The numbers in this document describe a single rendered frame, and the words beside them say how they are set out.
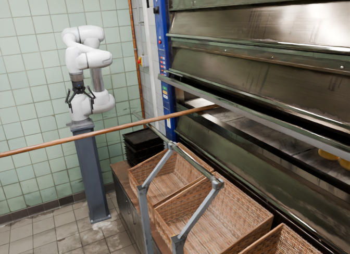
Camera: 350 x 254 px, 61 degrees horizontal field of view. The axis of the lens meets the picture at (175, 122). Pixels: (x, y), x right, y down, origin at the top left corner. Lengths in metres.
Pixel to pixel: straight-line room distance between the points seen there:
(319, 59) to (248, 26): 0.44
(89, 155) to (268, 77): 1.85
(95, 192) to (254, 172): 1.72
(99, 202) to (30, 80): 1.32
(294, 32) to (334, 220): 0.79
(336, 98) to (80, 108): 2.03
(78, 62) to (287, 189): 1.41
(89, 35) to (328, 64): 1.80
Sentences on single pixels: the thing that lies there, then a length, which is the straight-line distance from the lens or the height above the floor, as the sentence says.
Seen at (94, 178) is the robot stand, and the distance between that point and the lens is 2.95.
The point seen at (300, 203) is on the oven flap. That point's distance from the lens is 1.56.
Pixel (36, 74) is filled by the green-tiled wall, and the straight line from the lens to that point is 3.09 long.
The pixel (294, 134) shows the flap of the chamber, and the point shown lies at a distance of 1.23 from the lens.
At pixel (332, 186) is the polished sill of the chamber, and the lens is 1.39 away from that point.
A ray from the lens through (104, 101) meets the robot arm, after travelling 2.70.
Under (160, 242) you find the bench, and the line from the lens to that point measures 1.96.
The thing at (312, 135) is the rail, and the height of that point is 1.44.
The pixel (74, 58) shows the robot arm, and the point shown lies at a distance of 1.99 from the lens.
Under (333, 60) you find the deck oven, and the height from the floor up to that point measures 1.67.
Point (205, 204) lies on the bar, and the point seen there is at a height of 1.08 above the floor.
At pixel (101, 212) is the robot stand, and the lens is 3.15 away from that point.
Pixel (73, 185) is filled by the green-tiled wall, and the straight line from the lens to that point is 3.49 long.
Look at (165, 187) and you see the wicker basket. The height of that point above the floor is 0.59.
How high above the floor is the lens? 1.89
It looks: 20 degrees down
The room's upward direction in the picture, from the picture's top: 5 degrees counter-clockwise
